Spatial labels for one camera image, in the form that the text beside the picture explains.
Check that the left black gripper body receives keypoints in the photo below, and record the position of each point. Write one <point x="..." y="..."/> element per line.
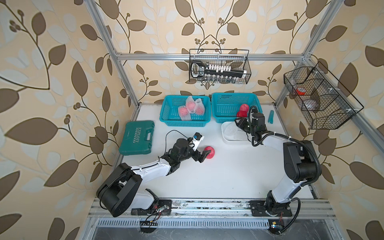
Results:
<point x="188" y="153"/>

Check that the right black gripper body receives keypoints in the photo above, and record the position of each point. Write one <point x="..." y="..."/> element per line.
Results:
<point x="247" y="126"/>

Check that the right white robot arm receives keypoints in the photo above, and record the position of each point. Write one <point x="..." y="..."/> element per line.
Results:
<point x="301" y="163"/>

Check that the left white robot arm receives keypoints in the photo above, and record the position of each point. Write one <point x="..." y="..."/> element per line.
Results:
<point x="121" y="190"/>

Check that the white plastic tub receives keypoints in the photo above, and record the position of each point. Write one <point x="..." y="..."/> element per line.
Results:
<point x="237" y="143"/>

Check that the right teal plastic basket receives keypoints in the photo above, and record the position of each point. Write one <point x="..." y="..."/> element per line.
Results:
<point x="226" y="105"/>

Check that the teal plastic basket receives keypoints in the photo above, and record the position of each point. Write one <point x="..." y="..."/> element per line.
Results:
<point x="170" y="115"/>
<point x="226" y="105"/>

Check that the left teal plastic basket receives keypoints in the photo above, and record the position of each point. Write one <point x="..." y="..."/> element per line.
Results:
<point x="170" y="115"/>

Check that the green plastic tool case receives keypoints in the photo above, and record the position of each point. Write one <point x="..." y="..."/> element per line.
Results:
<point x="137" y="138"/>

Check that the red tape roll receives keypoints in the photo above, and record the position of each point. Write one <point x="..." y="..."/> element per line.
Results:
<point x="301" y="91"/>

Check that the row of glass vials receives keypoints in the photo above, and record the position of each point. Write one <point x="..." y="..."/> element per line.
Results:
<point x="215" y="79"/>

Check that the black white tool set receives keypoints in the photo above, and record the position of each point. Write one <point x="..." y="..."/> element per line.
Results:
<point x="198" y="70"/>

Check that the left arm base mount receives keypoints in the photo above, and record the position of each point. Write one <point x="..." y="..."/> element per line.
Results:
<point x="154" y="207"/>

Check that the back black wire basket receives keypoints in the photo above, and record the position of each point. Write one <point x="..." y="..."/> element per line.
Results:
<point x="238" y="59"/>

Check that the side black wire basket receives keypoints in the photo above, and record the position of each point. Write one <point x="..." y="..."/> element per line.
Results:
<point x="329" y="102"/>

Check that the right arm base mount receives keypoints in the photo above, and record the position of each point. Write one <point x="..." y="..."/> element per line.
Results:
<point x="264" y="208"/>

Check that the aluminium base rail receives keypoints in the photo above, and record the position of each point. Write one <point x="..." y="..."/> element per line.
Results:
<point x="242" y="208"/>

